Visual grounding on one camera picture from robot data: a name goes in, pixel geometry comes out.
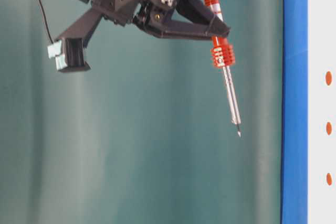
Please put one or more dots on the orange soldering iron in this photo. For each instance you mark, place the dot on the orange soldering iron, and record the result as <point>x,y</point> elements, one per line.
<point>223,57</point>

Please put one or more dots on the orange dot mark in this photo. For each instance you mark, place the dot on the orange dot mark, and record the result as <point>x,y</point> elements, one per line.
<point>328,128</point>
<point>329,179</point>
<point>328,78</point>

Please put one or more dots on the blue table cloth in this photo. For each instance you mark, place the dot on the blue table cloth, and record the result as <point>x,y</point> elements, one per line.
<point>294,160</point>

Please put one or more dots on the large white board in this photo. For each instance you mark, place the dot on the large white board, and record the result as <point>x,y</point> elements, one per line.
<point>321,146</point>

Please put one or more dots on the green background curtain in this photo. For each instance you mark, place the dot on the green background curtain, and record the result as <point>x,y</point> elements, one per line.
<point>145,136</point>

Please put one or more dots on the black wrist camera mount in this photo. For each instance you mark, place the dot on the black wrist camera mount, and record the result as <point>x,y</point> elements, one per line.
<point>68,50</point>

